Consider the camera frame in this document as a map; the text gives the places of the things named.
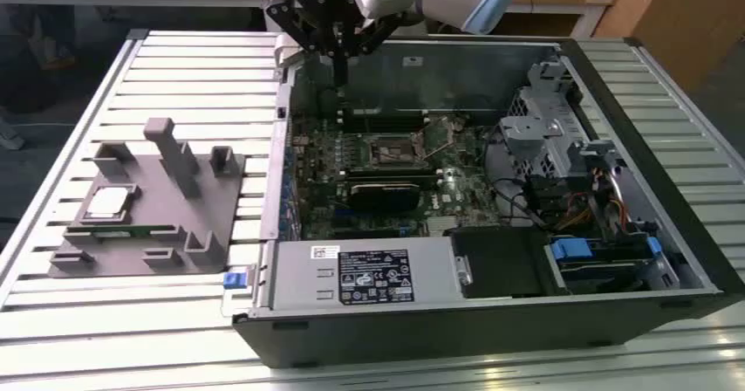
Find yellow and red wires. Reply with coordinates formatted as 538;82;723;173
551;168;634;235

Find silver CPU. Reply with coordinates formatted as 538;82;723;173
82;187;136;220

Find black graphics card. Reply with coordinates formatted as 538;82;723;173
345;181;422;213

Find silver perforated drive cage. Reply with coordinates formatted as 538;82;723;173
501;61;590;178

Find grey parts rack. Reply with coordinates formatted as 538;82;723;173
46;117;249;278

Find black PC case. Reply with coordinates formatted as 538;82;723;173
230;32;745;370

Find green motherboard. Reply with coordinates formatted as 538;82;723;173
288;112;505;240

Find CPU socket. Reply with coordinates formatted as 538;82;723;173
361;133;430;169

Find black disk drive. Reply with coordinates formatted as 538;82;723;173
557;255;647;296

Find silver metal bracket box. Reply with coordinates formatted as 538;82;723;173
497;115;565;166

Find wooden cabinet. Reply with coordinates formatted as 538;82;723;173
593;0;745;93

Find black plastic shroud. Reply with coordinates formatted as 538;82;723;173
450;226;557;300

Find green RAM stick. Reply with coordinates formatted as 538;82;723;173
65;223;176;239

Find blue disk carrier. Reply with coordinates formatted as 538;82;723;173
549;237;593;264

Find silver shroud latch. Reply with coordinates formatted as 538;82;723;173
454;254;474;286

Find black RAM slot bank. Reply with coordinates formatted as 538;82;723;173
338;106;432;134
345;168;444;183

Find grey plastic bay holder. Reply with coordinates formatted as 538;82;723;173
566;140;629;181

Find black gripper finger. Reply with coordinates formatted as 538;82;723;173
341;13;409;90
265;0;344;90

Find grey case hinge block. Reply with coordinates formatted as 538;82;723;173
272;33;301;67

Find grey power supply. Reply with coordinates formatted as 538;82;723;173
268;237;466;312

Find silver drive bay plate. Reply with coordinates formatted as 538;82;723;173
603;163;659;239

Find white furniture foot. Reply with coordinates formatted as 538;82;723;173
0;105;28;151

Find black internal cables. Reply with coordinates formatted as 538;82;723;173
488;175;571;233

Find silver chipset heatsink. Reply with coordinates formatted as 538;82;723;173
426;216;456;236

